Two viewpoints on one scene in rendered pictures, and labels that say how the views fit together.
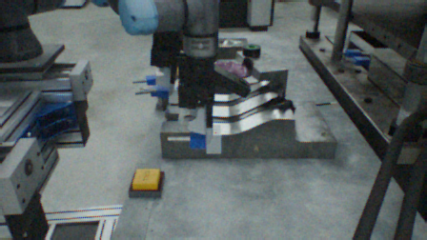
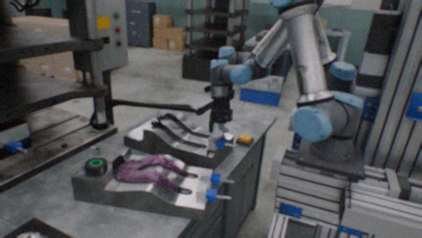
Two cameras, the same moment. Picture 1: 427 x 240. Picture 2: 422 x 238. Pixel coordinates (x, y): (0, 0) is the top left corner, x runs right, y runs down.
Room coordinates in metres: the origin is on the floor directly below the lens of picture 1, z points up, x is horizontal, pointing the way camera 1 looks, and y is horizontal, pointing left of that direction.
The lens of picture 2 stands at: (2.11, 0.63, 1.57)
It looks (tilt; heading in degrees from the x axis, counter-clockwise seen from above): 24 degrees down; 205
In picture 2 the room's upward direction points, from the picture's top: 4 degrees clockwise
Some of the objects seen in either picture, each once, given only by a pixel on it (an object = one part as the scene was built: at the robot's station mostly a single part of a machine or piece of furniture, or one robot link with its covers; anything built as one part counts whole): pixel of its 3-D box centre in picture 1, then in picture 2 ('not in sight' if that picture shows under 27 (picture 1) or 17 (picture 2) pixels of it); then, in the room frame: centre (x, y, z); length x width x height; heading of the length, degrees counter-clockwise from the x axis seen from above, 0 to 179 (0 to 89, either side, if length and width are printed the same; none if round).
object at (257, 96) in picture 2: not in sight; (261, 93); (-2.31, -0.62, 0.11); 0.61 x 0.41 x 0.22; 99
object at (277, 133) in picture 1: (245, 116); (178, 136); (0.93, -0.10, 0.87); 0.50 x 0.26 x 0.14; 90
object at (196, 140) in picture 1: (194, 139); not in sight; (0.70, 0.05, 0.93); 0.13 x 0.05 x 0.05; 90
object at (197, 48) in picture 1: (200, 45); not in sight; (0.70, 0.03, 1.17); 0.08 x 0.08 x 0.05
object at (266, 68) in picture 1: (216, 77); (149, 178); (1.29, -0.02, 0.86); 0.50 x 0.26 x 0.11; 107
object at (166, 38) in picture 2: not in sight; (169, 32); (-4.72, -3.92, 0.42); 0.86 x 0.33 x 0.83; 99
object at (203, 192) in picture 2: (149, 80); (213, 196); (1.25, 0.26, 0.86); 0.13 x 0.05 x 0.05; 107
